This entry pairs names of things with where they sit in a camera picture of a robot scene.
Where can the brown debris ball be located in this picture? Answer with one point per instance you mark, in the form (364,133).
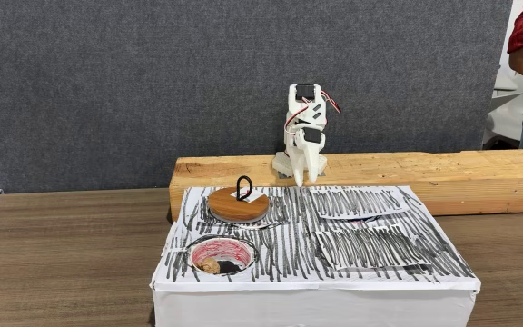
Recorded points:
(209,265)

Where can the white paper tag red cross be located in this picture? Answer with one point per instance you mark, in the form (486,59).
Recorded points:
(257,196)

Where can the black striped paper sheet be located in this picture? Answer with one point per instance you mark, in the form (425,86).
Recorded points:
(370,247)
(357,202)

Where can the round wooden lid black loop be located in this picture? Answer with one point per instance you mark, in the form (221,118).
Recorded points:
(234,210)

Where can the white box with black stripes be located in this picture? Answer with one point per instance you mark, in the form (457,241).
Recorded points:
(289,259)

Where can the red-lined white cup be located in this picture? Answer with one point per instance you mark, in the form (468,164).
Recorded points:
(223,249)

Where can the long wooden beam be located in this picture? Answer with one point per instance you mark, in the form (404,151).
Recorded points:
(470,181)

